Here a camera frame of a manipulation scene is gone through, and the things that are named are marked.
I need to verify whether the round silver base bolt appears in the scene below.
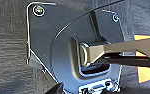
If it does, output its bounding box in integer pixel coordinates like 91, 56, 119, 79
33, 5, 45, 17
112, 13, 121, 22

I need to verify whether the thick grey torso limb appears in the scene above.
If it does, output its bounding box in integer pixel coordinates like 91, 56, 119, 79
79, 34, 150, 68

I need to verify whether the thin black base cable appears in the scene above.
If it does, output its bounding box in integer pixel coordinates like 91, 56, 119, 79
49, 0, 125, 88

